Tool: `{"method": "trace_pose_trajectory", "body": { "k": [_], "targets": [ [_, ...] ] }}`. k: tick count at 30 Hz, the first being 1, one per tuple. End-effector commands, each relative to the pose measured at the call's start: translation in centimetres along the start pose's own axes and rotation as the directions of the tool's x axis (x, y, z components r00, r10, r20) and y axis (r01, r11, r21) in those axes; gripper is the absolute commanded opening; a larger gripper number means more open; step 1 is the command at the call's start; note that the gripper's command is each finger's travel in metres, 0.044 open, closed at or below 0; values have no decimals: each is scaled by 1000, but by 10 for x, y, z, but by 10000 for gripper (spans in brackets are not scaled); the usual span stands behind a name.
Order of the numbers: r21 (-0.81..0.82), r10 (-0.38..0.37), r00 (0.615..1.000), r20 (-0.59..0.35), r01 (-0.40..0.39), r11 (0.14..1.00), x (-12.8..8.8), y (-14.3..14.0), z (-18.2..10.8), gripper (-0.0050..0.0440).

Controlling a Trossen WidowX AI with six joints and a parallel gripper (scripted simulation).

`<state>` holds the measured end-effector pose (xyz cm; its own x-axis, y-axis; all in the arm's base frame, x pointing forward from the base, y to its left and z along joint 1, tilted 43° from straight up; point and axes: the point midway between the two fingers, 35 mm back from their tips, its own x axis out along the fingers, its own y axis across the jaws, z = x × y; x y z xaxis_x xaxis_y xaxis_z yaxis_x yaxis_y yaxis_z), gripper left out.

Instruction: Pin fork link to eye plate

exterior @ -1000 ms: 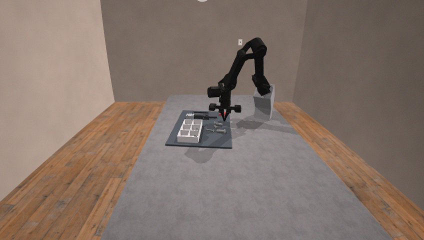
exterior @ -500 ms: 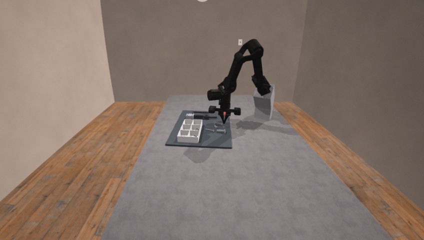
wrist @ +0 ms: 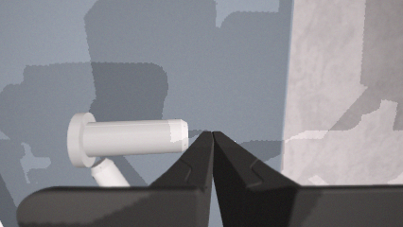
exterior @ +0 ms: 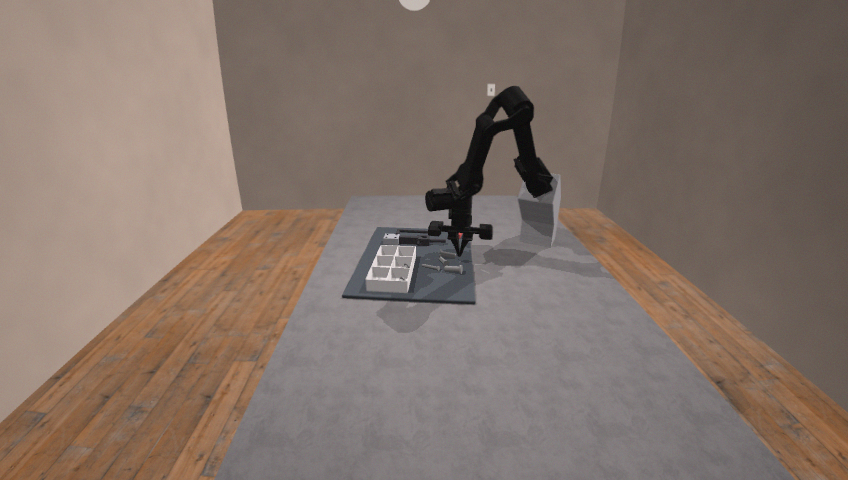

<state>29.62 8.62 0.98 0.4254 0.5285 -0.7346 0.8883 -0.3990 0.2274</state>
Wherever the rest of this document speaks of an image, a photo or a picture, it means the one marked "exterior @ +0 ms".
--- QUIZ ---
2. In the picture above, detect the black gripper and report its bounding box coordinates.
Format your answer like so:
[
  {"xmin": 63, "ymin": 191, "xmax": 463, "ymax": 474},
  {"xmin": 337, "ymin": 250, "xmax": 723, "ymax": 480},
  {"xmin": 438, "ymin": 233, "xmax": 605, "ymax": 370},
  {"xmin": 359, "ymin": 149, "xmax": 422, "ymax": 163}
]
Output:
[{"xmin": 428, "ymin": 208, "xmax": 493, "ymax": 257}]

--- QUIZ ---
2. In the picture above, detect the white compartment tray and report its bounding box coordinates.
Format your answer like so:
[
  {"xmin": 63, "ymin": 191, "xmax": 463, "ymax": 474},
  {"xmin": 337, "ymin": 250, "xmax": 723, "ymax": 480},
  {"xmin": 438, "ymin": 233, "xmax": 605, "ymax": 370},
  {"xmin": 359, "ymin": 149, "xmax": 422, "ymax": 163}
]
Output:
[{"xmin": 366, "ymin": 245, "xmax": 416, "ymax": 293}]

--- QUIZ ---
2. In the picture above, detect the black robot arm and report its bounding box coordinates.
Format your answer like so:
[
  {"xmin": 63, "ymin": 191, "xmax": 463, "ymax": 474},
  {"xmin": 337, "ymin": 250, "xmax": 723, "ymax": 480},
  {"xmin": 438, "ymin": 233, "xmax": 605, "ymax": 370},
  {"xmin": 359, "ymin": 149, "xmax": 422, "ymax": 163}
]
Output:
[{"xmin": 425, "ymin": 86, "xmax": 553, "ymax": 219}]

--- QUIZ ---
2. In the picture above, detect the grey metal clevis fork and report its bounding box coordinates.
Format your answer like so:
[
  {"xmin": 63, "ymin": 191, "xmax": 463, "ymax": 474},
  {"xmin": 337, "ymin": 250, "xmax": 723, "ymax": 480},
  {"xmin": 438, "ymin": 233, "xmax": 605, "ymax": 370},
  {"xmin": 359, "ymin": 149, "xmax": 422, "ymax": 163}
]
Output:
[{"xmin": 416, "ymin": 235, "xmax": 442, "ymax": 246}]

